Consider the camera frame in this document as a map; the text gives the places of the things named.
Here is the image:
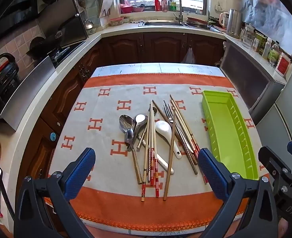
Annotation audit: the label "steel faucet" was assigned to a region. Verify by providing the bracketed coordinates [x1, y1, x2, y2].
[170, 0, 183, 23]

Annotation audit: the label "green jars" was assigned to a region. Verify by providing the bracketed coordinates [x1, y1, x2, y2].
[254, 31, 267, 55]

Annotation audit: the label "steel sheet panel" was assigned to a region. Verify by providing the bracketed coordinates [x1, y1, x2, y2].
[0, 56, 56, 131]

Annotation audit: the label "glass jar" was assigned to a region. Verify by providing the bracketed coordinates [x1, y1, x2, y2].
[242, 23, 255, 49]

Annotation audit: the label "slim long-handled steel spoon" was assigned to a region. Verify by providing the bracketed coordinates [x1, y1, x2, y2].
[136, 107, 158, 149]

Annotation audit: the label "orange and grey printed blanket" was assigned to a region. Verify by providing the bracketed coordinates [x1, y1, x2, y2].
[44, 74, 270, 231]

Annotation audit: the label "white plastic bag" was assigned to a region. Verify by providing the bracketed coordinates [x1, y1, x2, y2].
[181, 47, 194, 64]

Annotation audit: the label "white plastic bottle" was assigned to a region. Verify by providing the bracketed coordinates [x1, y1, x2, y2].
[262, 38, 272, 60]

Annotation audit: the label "clear bottle green label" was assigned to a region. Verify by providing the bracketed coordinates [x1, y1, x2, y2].
[268, 41, 281, 67]

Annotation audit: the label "steel sink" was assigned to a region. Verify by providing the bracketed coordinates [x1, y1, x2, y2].
[138, 20, 186, 28]

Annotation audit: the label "red box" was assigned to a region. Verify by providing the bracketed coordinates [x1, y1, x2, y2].
[276, 52, 292, 78]

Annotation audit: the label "steel fork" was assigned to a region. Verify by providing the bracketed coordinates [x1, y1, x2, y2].
[163, 100, 186, 144]
[166, 104, 198, 165]

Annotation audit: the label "small spoon bronze handle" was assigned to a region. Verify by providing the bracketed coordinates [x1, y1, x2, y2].
[124, 129, 143, 184]

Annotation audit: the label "white ceramic spoon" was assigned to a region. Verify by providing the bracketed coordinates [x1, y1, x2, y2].
[155, 120, 182, 159]

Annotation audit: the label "steel kettle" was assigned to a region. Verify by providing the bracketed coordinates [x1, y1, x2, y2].
[226, 9, 243, 39]

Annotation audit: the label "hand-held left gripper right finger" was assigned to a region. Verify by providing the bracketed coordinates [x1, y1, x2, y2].
[197, 148, 285, 238]

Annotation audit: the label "dish rack with dishes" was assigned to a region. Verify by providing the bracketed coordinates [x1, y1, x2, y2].
[186, 17, 223, 31]

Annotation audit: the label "glass pot with lid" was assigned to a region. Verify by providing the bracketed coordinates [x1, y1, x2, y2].
[83, 7, 97, 34]

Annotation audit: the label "dark wooden kitchen cabinets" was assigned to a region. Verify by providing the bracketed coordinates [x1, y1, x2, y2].
[16, 31, 227, 189]

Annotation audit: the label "green plastic tray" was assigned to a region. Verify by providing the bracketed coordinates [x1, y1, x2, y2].
[201, 90, 259, 180]

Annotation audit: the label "pink basin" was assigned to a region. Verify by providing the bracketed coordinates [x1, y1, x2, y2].
[120, 4, 134, 14]

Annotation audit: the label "white and pink electric kettle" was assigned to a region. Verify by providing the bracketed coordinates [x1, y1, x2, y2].
[219, 12, 230, 29]

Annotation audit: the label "steel stove splash guard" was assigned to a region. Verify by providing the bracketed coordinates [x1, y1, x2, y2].
[37, 0, 88, 45]

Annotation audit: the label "black wok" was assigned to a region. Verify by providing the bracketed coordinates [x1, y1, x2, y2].
[28, 36, 64, 60]

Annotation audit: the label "bamboo chopstick red patterned end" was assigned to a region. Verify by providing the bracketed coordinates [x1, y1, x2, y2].
[147, 110, 152, 182]

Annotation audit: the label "pile of chopsticks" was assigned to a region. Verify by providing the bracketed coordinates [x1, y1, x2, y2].
[141, 104, 152, 202]

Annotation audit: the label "pink food container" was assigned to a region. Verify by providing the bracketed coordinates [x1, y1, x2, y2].
[109, 17, 124, 27]

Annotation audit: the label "dark wooden chopstick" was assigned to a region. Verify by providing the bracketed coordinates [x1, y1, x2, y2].
[163, 111, 176, 201]
[152, 100, 186, 142]

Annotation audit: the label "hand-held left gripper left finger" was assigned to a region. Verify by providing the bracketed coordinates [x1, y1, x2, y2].
[14, 147, 97, 238]

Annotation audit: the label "white cutting board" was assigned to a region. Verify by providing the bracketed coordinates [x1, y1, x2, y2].
[98, 0, 121, 18]

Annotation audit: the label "grey wall sheet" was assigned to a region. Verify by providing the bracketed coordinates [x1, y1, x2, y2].
[240, 0, 292, 52]

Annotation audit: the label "large steel soup spoon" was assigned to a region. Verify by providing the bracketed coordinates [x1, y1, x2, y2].
[119, 114, 175, 174]

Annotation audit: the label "white kitchen countertop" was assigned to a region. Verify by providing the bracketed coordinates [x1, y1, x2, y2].
[0, 20, 287, 154]

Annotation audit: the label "black range hood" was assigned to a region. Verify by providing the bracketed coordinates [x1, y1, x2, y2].
[0, 0, 69, 40]

